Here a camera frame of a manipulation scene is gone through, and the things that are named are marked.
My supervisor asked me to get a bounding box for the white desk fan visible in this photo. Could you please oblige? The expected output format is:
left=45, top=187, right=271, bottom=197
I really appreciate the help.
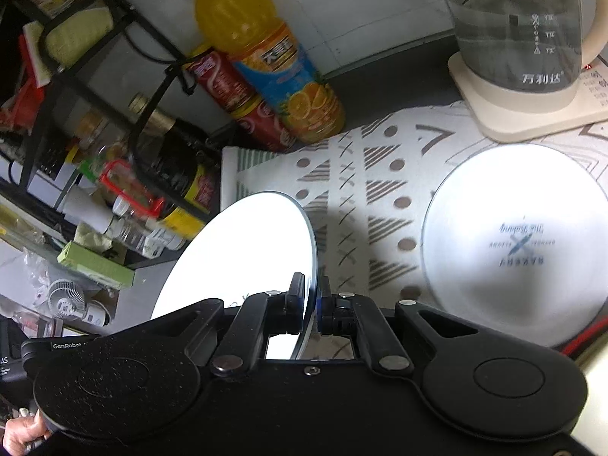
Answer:
left=47, top=278, right=112, bottom=328

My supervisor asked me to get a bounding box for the black metal rack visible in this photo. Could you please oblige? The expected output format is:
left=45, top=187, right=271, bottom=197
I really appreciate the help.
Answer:
left=0, top=0, right=224, bottom=267

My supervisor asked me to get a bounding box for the yellow sponge cloth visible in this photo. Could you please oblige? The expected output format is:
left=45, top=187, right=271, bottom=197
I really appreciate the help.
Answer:
left=45, top=7, right=115, bottom=67

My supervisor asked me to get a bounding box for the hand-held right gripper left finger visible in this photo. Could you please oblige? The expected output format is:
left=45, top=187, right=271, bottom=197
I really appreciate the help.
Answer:
left=142, top=273, right=305, bottom=377

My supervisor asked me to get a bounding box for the green carton box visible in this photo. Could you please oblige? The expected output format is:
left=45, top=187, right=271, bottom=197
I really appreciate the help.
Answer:
left=57, top=240, right=136, bottom=290

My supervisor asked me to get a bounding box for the person's left hand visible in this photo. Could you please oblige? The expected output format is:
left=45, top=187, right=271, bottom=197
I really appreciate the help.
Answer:
left=0, top=408, right=53, bottom=456

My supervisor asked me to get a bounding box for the small clear shaker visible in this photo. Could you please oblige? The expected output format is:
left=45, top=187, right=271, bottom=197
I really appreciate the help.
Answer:
left=107, top=214, right=157, bottom=257

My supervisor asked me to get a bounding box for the red plastic basin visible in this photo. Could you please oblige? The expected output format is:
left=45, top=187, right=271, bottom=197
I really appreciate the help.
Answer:
left=0, top=33, right=48, bottom=124

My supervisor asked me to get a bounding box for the cream kettle base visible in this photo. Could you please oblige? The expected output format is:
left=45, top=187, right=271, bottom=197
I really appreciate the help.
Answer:
left=447, top=52, right=608, bottom=144

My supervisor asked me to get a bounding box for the cream bowl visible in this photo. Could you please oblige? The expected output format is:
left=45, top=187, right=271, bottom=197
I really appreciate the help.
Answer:
left=582, top=342, right=608, bottom=438

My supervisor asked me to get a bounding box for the red and black bowl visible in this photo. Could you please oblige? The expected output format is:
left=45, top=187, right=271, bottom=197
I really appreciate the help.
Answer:
left=563, top=316, right=608, bottom=357

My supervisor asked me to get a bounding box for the glass electric kettle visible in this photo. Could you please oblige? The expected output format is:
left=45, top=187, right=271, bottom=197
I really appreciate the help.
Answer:
left=433, top=0, right=608, bottom=109

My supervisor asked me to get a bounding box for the black power cable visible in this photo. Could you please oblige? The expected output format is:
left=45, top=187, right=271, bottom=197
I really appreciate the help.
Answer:
left=123, top=33, right=196, bottom=97

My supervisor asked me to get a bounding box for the soy sauce bottle red handle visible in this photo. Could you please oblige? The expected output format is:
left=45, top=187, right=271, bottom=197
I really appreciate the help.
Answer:
left=102, top=95, right=224, bottom=241

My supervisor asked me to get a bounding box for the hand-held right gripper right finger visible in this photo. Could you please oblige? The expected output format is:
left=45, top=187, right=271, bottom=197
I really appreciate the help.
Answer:
left=320, top=276, right=480, bottom=374

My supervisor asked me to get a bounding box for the medium white blue-print plate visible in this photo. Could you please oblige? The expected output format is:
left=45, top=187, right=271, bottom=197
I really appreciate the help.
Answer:
left=149, top=191, right=317, bottom=361

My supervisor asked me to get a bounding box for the small white blue-print plate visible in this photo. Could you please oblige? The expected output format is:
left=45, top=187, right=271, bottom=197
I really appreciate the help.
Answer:
left=420, top=142, right=608, bottom=348

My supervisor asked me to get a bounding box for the orange juice bottle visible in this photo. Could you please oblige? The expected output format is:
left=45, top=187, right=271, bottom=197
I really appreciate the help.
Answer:
left=182, top=0, right=346, bottom=146

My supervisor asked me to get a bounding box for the patterned fringed table mat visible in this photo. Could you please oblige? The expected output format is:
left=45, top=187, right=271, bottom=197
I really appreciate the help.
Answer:
left=221, top=62, right=608, bottom=362

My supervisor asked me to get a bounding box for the small white jar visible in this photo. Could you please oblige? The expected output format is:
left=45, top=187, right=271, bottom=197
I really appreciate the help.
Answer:
left=142, top=228, right=186, bottom=260

